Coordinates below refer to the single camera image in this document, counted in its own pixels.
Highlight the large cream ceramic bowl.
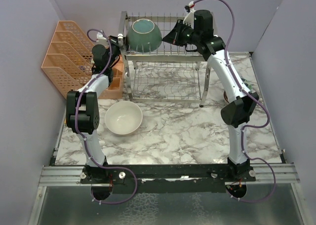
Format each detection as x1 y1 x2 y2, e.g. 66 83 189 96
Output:
105 101 143 136

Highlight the orange plastic file organizer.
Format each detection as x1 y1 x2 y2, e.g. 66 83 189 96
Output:
40 21 124 100

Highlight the green patterned small bowl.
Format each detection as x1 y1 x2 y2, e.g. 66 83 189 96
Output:
241 78 253 91

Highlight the large teal ceramic bowl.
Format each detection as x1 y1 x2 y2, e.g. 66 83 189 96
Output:
126 19 162 53

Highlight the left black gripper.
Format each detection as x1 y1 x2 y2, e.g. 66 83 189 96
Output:
107 35 139 68

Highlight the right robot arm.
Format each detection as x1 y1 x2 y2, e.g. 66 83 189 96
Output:
162 8 259 181

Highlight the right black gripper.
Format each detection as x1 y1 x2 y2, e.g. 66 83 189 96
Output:
158 20 198 48

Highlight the aluminium frame rail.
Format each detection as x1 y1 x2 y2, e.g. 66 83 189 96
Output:
39 166 83 187

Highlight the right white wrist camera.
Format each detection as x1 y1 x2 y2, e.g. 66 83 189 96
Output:
183 1 195 29

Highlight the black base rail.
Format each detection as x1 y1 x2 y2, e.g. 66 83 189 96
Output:
80 163 256 194

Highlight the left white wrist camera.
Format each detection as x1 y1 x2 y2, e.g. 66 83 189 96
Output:
96 32 106 42

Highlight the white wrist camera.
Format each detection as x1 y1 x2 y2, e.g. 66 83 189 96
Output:
96 32 106 42
183 1 195 29

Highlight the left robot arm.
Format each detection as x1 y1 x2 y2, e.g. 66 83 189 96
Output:
66 36 120 183

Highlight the steel two-tier dish rack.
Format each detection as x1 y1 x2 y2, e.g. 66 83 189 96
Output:
118 12 210 107

